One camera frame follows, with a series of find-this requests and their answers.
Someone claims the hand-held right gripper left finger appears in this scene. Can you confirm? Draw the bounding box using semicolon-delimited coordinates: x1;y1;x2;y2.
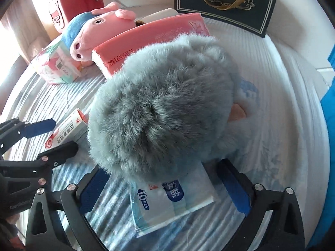
25;166;112;251

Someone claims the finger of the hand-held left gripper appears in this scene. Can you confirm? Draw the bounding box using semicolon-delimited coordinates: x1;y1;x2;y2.
0;141;79;187
0;118;57;160

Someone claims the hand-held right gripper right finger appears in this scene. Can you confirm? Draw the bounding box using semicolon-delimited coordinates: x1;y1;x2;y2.
217;158;305;251

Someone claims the white red medicine box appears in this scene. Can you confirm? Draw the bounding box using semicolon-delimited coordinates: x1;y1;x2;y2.
43;108;91;151

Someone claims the blue white wet wipes pack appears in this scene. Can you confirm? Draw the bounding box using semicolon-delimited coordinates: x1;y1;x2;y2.
129;161;215;239

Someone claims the grey furry plush toy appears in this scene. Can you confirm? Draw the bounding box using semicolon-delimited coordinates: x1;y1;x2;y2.
86;34;248;185

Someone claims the pink tissue pack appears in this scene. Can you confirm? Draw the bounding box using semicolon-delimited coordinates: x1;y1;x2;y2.
91;13;211;79

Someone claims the floral tissue pack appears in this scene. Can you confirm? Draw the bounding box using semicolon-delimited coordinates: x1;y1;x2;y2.
31;40;85;85

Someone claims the pink pig plush toy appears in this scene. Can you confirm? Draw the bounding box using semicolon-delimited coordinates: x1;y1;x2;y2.
61;1;137;67

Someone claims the white lint roller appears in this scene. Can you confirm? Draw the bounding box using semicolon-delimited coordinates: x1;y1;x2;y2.
134;8;178;27

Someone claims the black gift bag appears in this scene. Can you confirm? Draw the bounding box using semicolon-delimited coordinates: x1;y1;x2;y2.
173;0;278;38

